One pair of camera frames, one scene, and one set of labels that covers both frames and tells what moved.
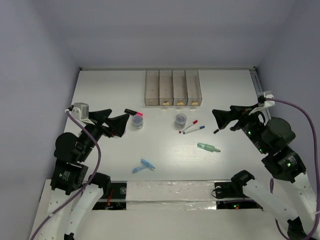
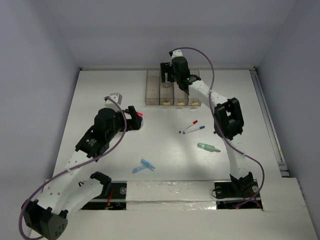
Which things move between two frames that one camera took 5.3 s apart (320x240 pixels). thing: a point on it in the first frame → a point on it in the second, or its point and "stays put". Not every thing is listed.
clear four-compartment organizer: (172, 87) stays put
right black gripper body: (249, 123) → (166, 67)
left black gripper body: (97, 130) → (131, 124)
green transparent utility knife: (207, 147) stays put
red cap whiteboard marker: (193, 123) stays put
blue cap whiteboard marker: (200, 127) stays put
